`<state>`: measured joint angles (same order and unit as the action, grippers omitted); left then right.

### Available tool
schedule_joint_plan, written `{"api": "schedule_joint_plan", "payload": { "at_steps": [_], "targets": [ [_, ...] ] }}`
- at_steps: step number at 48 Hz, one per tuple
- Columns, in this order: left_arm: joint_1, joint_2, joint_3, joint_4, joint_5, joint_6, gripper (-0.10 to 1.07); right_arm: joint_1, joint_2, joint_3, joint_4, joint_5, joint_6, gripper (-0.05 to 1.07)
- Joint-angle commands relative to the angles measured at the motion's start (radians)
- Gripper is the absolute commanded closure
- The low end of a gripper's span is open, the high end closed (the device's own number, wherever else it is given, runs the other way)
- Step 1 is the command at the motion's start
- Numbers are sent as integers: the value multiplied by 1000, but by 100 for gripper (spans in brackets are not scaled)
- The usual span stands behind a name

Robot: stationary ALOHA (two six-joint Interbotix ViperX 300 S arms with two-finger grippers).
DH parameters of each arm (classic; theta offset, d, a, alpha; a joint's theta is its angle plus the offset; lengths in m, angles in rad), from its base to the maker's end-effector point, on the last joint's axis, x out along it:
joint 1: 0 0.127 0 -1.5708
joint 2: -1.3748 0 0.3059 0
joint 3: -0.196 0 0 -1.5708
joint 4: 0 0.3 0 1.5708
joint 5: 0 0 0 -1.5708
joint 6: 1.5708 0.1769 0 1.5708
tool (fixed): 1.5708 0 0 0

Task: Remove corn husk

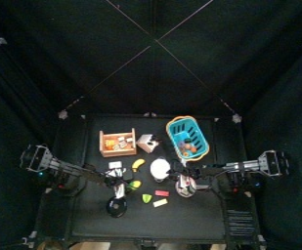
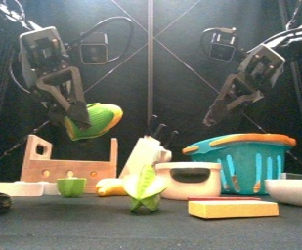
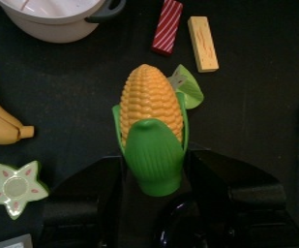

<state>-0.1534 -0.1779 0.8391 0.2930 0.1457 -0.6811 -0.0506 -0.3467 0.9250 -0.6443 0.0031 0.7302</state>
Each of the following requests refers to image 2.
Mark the yellow sponge block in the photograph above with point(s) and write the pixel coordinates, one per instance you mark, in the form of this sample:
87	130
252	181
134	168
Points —
232	209

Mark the small green cup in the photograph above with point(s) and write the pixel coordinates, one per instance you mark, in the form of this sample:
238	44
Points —
71	187

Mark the teal basket with orange rim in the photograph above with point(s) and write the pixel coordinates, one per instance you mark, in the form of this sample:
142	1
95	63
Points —
248	162

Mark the toy corn with green husk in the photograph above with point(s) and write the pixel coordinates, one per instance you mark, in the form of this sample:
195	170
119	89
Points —
99	121

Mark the wooden toy crate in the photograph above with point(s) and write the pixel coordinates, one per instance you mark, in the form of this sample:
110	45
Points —
66	169

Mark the grey vertical frame pole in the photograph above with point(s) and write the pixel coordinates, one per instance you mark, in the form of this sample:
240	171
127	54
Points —
150	65

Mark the grey small block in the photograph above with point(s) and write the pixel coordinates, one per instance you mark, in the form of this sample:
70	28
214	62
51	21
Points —
292	176

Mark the white bowl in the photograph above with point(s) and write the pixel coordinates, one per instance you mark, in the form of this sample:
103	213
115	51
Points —
294	192

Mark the yellow toy banana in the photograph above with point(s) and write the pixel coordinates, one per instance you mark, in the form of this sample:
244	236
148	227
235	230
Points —
108	188

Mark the white flat block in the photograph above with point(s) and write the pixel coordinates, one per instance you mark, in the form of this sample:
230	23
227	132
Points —
15	188

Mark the red flat strip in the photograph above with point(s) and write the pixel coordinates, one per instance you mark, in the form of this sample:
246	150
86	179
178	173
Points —
222	198

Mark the green toy husk leaves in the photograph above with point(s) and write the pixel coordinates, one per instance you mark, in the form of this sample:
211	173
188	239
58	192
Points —
144	187

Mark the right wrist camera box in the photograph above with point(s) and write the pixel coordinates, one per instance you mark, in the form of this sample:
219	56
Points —
222	49

